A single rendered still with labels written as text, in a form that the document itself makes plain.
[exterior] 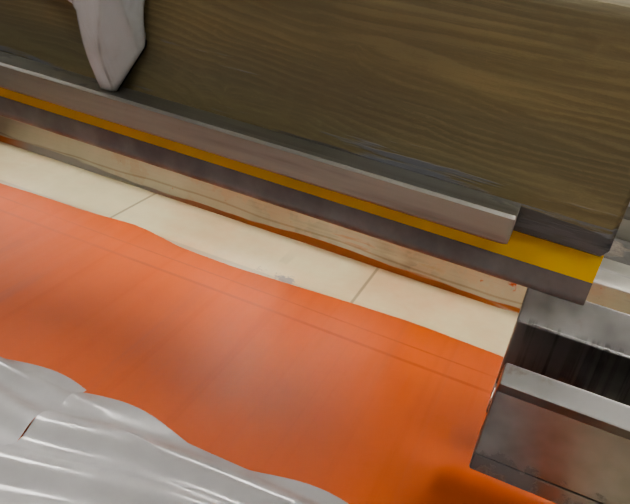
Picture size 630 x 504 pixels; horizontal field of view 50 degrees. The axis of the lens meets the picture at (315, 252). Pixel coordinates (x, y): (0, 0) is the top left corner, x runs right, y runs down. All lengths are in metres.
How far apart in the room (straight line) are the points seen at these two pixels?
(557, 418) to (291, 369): 0.13
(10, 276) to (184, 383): 0.12
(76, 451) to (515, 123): 0.20
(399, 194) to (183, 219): 0.25
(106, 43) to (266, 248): 0.21
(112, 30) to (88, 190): 0.24
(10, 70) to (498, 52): 0.18
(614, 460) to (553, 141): 0.11
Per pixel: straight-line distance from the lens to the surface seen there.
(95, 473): 0.27
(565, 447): 0.26
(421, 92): 0.23
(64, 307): 0.36
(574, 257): 0.25
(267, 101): 0.25
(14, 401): 0.30
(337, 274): 0.41
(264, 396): 0.31
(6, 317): 0.36
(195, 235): 0.43
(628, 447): 0.26
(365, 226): 0.26
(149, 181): 0.49
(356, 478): 0.29
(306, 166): 0.23
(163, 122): 0.26
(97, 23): 0.25
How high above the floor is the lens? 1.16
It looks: 28 degrees down
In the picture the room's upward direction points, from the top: 10 degrees clockwise
